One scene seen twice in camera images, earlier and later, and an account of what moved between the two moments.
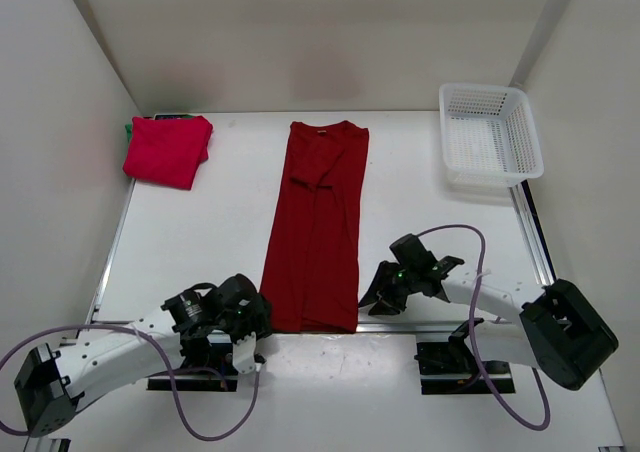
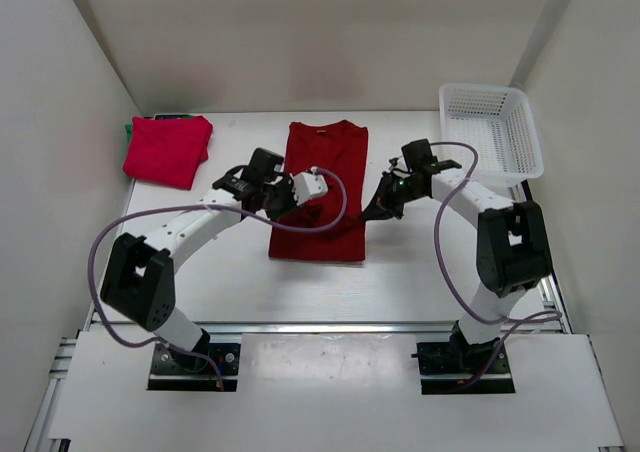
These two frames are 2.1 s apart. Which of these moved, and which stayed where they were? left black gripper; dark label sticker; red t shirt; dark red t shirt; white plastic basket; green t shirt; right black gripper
Moved: dark red t shirt; left black gripper; right black gripper
Stayed: white plastic basket; red t shirt; green t shirt; dark label sticker
